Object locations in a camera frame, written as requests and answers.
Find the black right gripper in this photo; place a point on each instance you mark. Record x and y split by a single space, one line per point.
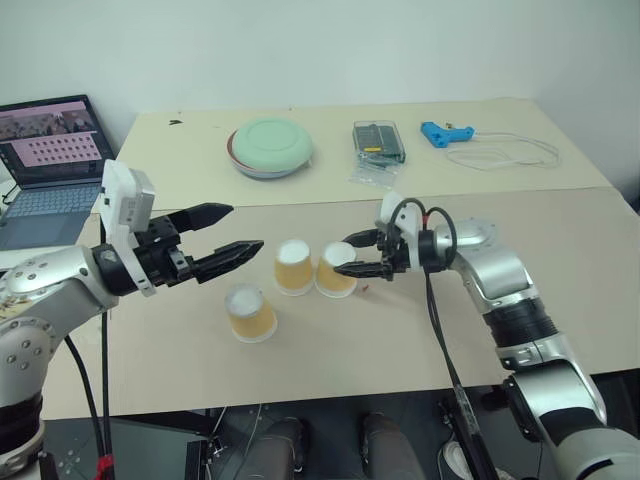
394 255

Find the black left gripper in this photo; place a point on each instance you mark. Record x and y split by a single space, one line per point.
157 252

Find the orange paper cup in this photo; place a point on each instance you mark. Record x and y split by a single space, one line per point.
330 280
294 275
252 320

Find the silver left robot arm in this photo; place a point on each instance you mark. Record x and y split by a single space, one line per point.
50 280

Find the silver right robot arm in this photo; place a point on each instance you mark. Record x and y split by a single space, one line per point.
500 272

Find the clear plastic bag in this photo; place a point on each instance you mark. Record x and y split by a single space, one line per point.
372 174

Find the clear plastic parts box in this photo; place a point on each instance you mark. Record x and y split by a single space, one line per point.
377 142

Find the blue glue gun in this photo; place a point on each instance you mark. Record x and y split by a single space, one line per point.
442 134

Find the grey open laptop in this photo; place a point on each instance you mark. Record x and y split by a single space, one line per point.
45 200

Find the dark rounded shape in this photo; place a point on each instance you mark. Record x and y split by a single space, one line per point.
390 450
282 450

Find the white round object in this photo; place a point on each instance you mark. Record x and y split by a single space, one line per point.
452 457

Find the dark glossy panel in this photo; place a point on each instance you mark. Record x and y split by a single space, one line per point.
150 450

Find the red tape wrap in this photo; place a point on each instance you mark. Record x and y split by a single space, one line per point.
105 463

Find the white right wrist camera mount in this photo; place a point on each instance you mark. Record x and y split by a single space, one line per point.
412 222

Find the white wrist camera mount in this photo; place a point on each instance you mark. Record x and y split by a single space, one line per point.
412 222
120 200

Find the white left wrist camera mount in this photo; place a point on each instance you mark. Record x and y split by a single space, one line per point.
120 200

